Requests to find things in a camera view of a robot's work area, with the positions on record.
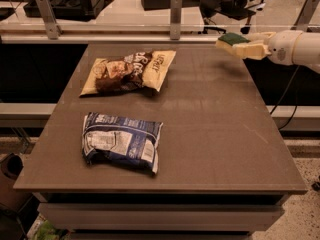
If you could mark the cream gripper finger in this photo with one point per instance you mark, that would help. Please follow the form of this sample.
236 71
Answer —
264 36
256 50

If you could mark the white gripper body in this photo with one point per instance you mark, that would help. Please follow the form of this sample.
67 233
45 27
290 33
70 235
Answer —
279 49

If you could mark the green and yellow sponge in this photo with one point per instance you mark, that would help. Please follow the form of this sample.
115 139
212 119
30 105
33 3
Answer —
229 40

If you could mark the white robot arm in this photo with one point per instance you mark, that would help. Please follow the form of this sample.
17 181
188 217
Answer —
306 52

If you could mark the black office chair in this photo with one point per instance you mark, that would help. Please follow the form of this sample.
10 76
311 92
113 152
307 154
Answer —
234 9

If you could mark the yellow brown chip bag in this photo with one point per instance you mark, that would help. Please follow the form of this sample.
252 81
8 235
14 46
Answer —
134 71

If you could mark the blue white snack bag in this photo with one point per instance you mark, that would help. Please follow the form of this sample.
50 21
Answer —
121 140

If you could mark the black box on floor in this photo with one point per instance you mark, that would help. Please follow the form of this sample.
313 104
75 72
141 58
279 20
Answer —
78 10

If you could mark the brown bin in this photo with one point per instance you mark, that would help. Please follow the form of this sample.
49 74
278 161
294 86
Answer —
10 199

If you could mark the green item under table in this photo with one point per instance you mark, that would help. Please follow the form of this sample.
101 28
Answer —
47 231

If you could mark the right metal rail bracket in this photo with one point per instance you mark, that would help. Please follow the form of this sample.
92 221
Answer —
306 13

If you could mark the metal rail bracket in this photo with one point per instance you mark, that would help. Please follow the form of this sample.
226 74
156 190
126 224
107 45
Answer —
175 19
52 28
306 13

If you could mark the middle metal rail bracket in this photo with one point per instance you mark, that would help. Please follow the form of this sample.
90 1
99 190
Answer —
175 19

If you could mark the left metal rail bracket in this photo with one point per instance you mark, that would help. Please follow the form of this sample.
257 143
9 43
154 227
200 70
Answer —
52 28

